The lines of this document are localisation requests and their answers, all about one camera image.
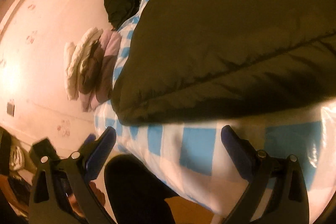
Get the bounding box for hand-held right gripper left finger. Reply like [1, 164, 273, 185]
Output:
[28, 126, 117, 224]

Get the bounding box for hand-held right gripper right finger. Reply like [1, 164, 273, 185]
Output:
[220, 125, 311, 224]

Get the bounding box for dark green padded jacket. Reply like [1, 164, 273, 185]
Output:
[112, 0, 336, 126]

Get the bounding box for pink brown folded clothes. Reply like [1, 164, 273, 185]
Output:
[79, 30, 122, 112]

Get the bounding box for white folded clothes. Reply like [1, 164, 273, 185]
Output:
[64, 28, 104, 101]

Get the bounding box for white striped object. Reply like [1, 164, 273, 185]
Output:
[10, 147, 26, 171]

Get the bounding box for black bag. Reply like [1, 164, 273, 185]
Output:
[0, 128, 12, 176]

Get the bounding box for blue white checked bed cover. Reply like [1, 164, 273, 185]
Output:
[93, 0, 336, 224]

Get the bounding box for person's dark trouser leg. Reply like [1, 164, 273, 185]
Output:
[104, 154, 181, 224]

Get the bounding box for grey wall plate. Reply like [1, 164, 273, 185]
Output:
[6, 99, 16, 117]

